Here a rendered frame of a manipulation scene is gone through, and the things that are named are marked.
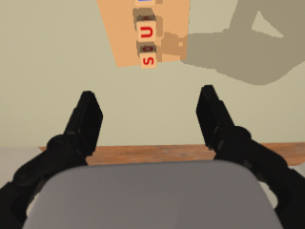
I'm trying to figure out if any tan wooden letter block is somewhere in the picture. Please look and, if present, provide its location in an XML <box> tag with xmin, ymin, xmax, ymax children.
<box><xmin>133</xmin><ymin>0</ymin><xmax>156</xmax><ymax>7</ymax></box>
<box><xmin>136</xmin><ymin>15</ymin><xmax>156</xmax><ymax>42</ymax></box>
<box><xmin>139</xmin><ymin>45</ymin><xmax>157</xmax><ymax>69</ymax></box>

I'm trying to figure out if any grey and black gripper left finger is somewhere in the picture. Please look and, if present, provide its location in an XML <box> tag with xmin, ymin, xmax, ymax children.
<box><xmin>0</xmin><ymin>91</ymin><xmax>103</xmax><ymax>229</ymax></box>

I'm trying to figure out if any orange flat mat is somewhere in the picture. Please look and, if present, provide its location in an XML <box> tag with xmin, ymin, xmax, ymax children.
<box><xmin>96</xmin><ymin>0</ymin><xmax>190</xmax><ymax>68</ymax></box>

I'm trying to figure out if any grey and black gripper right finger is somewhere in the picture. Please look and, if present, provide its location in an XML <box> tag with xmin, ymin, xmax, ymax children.
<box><xmin>196</xmin><ymin>85</ymin><xmax>305</xmax><ymax>229</ymax></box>

